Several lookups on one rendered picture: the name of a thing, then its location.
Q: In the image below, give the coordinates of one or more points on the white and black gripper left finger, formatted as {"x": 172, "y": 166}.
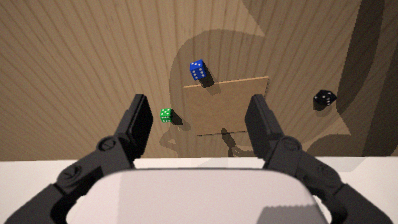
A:
{"x": 52, "y": 204}

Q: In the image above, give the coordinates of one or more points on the green die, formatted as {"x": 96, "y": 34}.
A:
{"x": 166, "y": 115}

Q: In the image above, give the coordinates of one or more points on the black die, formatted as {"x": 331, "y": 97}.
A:
{"x": 325, "y": 97}

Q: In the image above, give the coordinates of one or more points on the brown flat mat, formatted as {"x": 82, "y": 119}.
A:
{"x": 221, "y": 107}

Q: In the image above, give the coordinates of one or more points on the blue die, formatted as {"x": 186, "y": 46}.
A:
{"x": 198, "y": 69}

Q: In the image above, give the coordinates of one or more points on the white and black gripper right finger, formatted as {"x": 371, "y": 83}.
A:
{"x": 345, "y": 204}

